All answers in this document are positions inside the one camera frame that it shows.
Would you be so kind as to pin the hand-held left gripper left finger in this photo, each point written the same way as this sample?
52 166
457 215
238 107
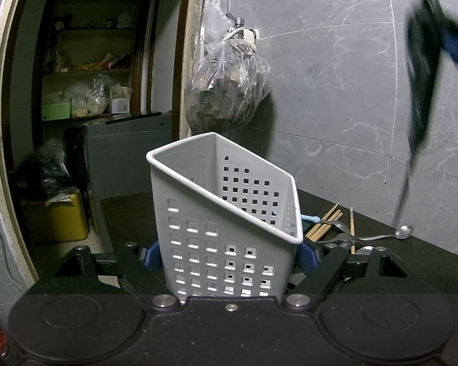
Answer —
152 255

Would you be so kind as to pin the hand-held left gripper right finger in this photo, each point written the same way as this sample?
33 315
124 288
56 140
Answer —
309 257

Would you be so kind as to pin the wooden chopstick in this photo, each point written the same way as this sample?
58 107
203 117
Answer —
352 228
330 223
326 215

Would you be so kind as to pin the white perforated utensil basket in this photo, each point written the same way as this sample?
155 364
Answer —
198 206

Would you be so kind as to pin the metal spoon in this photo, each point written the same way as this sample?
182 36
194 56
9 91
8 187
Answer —
403 231

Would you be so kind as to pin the yellow plastic box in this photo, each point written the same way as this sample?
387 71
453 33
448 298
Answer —
57 217

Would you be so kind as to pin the grey cabinet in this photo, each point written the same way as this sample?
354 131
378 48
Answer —
126 152

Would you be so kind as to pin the black garbage bag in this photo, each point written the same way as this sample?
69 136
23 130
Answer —
45 175

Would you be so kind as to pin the white box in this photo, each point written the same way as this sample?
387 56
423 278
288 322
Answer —
120 106

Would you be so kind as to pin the small clear food bag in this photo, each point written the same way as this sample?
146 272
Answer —
93 99

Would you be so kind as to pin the green box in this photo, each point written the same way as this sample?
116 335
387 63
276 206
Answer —
57 111

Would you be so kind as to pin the clear plastic bag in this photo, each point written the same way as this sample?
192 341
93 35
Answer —
225 91

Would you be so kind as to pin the storage shelf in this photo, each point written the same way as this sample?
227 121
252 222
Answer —
95 71

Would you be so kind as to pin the wall faucet valve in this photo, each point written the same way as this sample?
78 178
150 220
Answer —
248 36

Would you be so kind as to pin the wooden door frame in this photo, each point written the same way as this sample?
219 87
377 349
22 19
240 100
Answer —
192 26

